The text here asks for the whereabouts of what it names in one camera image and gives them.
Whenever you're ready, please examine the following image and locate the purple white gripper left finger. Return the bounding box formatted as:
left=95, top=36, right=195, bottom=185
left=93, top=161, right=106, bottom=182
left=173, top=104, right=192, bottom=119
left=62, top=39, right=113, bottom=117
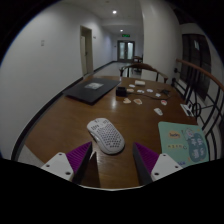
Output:
left=42, top=142, right=92, bottom=184

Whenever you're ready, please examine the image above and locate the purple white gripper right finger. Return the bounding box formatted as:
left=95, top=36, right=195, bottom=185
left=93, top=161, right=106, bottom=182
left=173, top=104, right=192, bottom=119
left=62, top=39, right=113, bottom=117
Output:
left=133, top=143, right=182, bottom=185

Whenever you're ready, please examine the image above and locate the white honeycomb computer mouse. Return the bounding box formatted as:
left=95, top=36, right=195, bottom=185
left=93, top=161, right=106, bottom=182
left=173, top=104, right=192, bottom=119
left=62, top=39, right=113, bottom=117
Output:
left=87, top=118, right=125, bottom=155

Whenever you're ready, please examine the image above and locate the small white sticker piece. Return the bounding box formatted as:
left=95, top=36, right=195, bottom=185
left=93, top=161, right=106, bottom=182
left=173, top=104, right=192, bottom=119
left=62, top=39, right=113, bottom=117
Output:
left=154, top=108, right=163, bottom=116

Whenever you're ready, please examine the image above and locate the pink white sticker piece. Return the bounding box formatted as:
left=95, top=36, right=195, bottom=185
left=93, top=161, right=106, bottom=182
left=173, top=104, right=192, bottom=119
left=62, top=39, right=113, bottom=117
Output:
left=134, top=99, right=142, bottom=105

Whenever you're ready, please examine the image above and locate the beige sticker piece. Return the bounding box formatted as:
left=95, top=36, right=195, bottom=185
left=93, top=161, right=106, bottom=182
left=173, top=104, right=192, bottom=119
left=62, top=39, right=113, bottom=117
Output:
left=123, top=98, right=131, bottom=104

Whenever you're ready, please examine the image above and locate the black closed laptop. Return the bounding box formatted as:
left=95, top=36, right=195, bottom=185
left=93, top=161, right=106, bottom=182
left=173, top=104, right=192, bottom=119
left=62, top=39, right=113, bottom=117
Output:
left=63, top=78, right=119, bottom=105

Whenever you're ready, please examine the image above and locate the small black box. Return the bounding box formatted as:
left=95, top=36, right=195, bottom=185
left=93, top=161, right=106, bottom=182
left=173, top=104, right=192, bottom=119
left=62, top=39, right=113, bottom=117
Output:
left=116, top=87, right=127, bottom=97

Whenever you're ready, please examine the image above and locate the white card on table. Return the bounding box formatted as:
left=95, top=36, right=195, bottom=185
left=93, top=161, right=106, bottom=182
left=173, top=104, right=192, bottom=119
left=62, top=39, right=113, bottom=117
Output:
left=135, top=80, right=145, bottom=86

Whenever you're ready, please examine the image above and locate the wooden armchair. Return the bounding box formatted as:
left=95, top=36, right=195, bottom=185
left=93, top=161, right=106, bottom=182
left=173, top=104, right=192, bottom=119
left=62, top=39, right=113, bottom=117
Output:
left=119, top=63, right=168, bottom=84

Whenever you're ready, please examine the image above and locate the glass double exit door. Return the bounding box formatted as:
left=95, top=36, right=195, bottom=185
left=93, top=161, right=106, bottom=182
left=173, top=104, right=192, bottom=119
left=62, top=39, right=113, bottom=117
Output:
left=117, top=41, right=135, bottom=62

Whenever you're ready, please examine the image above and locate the beige side door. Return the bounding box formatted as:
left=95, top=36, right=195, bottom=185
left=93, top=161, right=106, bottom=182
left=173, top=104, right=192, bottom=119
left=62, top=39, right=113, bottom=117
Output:
left=80, top=26, right=93, bottom=76

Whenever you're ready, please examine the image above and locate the green exit sign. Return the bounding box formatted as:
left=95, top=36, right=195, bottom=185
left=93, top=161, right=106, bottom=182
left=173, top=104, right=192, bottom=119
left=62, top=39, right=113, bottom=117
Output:
left=122, top=34, right=130, bottom=38

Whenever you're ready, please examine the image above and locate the black cable on table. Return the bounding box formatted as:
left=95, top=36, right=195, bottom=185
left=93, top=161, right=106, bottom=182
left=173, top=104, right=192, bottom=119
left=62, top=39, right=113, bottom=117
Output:
left=126, top=88, right=172, bottom=101

